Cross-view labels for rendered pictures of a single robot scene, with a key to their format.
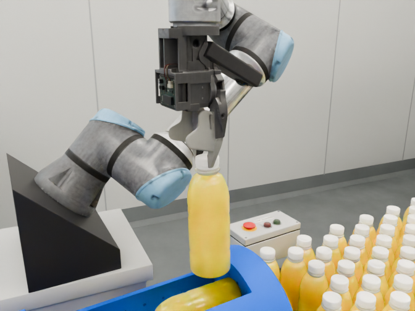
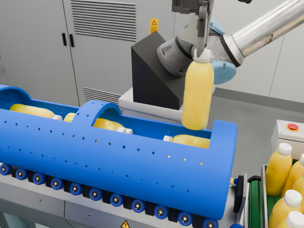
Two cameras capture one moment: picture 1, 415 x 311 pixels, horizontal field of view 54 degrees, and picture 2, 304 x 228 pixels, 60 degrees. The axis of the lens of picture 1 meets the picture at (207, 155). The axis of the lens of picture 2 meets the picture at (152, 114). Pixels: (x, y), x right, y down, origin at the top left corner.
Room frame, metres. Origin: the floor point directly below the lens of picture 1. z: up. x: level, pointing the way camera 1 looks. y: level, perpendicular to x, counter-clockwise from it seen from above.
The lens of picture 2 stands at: (0.13, -0.38, 1.63)
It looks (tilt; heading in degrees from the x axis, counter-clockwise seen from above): 31 degrees down; 49
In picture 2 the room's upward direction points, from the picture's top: straight up
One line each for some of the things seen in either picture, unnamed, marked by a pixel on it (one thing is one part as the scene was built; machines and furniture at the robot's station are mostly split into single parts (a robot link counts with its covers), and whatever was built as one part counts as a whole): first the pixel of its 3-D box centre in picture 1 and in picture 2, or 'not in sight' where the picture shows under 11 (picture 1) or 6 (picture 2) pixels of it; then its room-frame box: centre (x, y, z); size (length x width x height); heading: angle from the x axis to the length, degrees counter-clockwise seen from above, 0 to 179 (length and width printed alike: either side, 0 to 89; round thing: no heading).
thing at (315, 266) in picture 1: (316, 266); not in sight; (0.85, -0.26, 1.09); 0.04 x 0.04 x 0.02
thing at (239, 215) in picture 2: not in sight; (239, 198); (0.71, -0.13, 0.99); 0.10 x 0.02 x 0.12; 31
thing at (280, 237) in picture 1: (262, 238); (303, 141); (1.07, -0.16, 1.05); 0.20 x 0.10 x 0.10; 121
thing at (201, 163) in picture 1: (207, 161); (202, 54); (0.63, 0.00, 1.44); 0.04 x 0.04 x 0.02
